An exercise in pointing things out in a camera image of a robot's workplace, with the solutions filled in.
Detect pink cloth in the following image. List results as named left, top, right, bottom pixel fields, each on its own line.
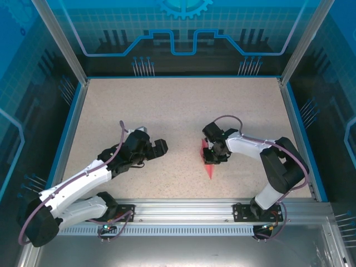
left=200, top=138, right=216, bottom=180

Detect aluminium mounting beam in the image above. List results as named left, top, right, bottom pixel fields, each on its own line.
left=36, top=199, right=334, bottom=225

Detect blue table edge strip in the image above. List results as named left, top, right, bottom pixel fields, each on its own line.
left=41, top=82, right=84, bottom=202
left=285, top=82, right=329, bottom=202

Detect grey metal tray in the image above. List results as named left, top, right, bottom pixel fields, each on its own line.
left=16, top=216, right=351, bottom=267

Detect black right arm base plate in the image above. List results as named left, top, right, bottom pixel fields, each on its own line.
left=233, top=202, right=284, bottom=223

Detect aluminium side rail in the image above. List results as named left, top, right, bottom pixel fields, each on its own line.
left=278, top=77, right=320, bottom=202
left=46, top=79, right=90, bottom=202

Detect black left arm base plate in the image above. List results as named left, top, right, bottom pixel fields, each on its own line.
left=85, top=204, right=136, bottom=223

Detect slotted grey cable duct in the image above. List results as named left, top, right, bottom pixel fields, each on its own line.
left=44, top=225, right=330, bottom=237

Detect aluminium frame post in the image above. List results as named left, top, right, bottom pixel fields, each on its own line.
left=29, top=0, right=91, bottom=86
left=279, top=0, right=336, bottom=86

